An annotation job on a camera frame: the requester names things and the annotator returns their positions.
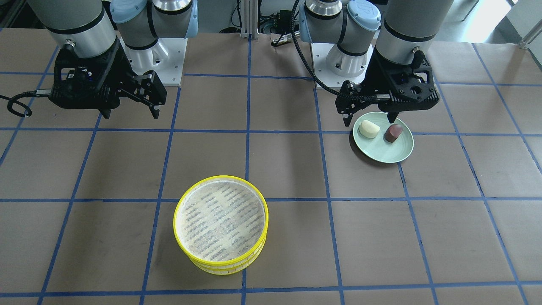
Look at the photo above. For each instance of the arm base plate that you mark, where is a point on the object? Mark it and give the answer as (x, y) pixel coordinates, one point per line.
(166, 58)
(326, 59)

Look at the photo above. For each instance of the brown steamed bun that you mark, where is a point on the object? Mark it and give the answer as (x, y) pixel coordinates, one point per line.
(393, 132)

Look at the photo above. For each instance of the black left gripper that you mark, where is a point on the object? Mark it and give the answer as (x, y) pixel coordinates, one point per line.
(382, 72)

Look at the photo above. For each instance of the aluminium frame post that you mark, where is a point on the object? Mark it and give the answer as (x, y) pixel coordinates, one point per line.
(249, 12)

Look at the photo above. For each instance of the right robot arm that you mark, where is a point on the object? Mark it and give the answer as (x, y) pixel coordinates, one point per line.
(93, 25)

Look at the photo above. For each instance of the white steamed bun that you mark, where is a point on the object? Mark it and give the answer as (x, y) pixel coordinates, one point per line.
(368, 129)

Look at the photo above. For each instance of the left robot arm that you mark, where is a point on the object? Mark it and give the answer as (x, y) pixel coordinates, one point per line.
(354, 25)

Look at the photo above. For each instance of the yellow top steamer layer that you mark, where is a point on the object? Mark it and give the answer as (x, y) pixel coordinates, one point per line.
(220, 220)

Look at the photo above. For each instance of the yellow steamer layer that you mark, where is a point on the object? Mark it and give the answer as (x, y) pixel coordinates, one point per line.
(231, 268)
(220, 220)

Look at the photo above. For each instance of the light green plate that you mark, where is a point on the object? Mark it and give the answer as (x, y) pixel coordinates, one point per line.
(378, 148)

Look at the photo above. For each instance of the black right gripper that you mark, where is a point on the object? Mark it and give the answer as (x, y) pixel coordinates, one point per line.
(111, 67)

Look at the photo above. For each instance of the yellow bottom steamer layer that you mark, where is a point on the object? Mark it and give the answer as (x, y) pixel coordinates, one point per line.
(231, 268)

